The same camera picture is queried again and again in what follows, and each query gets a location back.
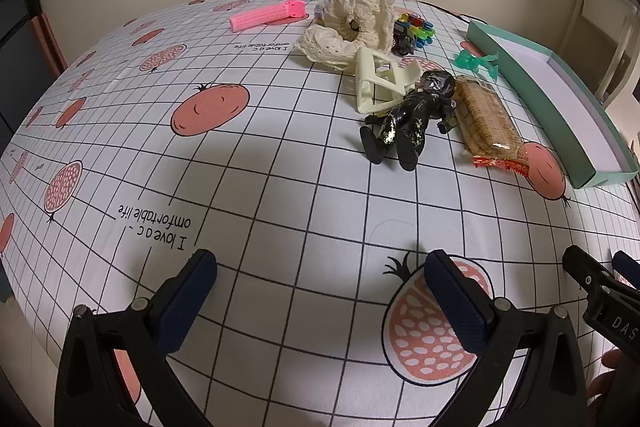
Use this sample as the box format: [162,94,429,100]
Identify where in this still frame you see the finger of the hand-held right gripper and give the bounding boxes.
[612,250,640,291]
[562,245,640,354]

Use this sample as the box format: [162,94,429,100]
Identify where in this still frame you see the cracker packet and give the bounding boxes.
[452,76,531,178]

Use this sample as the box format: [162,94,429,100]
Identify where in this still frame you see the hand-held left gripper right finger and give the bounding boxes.
[422,249,591,427]

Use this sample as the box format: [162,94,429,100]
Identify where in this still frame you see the teal shallow box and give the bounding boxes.
[466,19,640,190]

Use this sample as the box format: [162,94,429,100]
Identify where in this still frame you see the person's right hand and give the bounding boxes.
[587,349,624,409]

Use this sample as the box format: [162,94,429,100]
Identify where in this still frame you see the black action figure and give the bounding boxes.
[360,70,458,171]

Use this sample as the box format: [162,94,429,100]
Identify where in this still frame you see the cream plastic stand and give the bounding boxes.
[354,48,443,115]

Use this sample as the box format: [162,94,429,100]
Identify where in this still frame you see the white storage rack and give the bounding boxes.
[552,0,640,108]

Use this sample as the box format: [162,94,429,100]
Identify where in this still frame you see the green plastic toy figure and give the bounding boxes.
[454,49,501,82]

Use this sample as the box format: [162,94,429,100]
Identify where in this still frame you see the cream crochet cloth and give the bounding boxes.
[292,0,396,72]

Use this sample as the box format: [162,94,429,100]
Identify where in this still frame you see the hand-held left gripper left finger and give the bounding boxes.
[54,249,218,427]

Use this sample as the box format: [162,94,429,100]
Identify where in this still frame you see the pink hair roller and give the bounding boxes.
[229,0,307,31]

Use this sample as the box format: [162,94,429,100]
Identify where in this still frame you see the colourful block toy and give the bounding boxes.
[395,11,435,48]

